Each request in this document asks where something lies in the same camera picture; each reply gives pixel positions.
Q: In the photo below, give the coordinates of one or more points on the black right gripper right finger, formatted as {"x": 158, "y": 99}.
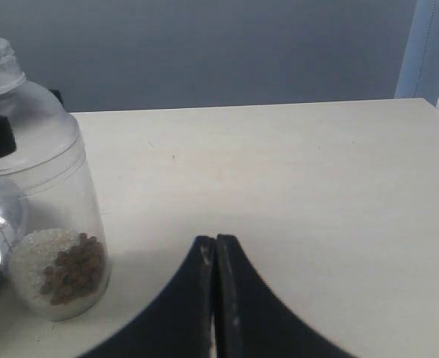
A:
{"x": 250, "y": 319}

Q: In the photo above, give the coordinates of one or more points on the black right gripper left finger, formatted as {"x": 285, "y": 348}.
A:
{"x": 177, "y": 323}

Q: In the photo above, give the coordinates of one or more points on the clear plastic shaker bottle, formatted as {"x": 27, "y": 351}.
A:
{"x": 61, "y": 266}

